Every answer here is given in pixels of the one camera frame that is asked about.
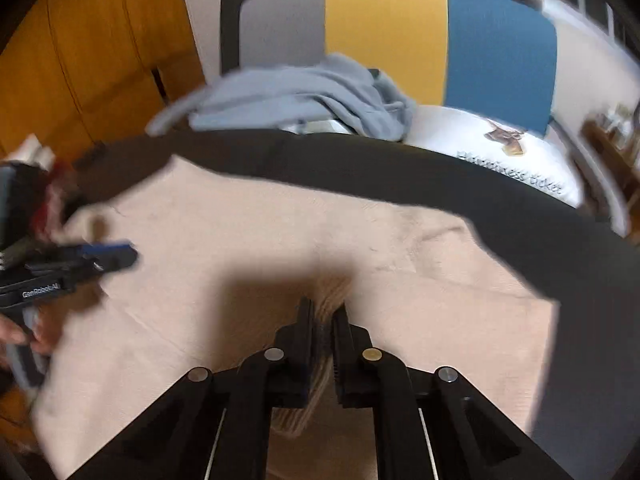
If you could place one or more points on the wooden wardrobe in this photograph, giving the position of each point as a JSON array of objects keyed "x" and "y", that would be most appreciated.
[{"x": 100, "y": 50}]

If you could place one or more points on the person's left hand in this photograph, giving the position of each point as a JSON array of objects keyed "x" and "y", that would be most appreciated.
[{"x": 42, "y": 332}]

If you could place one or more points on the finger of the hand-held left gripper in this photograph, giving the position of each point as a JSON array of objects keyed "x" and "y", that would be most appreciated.
[{"x": 112, "y": 255}]

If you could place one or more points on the white printed pillow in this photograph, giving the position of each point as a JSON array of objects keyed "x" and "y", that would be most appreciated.
[{"x": 450, "y": 130}]

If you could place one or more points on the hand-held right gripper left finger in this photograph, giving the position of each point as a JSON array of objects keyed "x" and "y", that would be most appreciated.
[{"x": 306, "y": 355}]

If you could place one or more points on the grey yellow blue headboard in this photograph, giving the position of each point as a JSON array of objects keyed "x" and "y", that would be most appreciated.
[{"x": 385, "y": 35}]

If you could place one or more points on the grey hooded sweatshirt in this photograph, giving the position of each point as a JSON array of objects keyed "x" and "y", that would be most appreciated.
[{"x": 340, "y": 90}]

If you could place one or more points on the beige knit garment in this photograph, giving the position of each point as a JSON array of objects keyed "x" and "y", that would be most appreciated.
[{"x": 225, "y": 240}]

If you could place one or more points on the wooden nightstand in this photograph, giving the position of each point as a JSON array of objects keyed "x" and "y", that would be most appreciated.
[{"x": 612, "y": 145}]

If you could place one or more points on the window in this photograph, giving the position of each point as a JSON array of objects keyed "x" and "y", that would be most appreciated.
[{"x": 595, "y": 5}]

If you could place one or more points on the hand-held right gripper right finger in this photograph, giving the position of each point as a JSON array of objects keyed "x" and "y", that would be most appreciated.
[{"x": 341, "y": 360}]

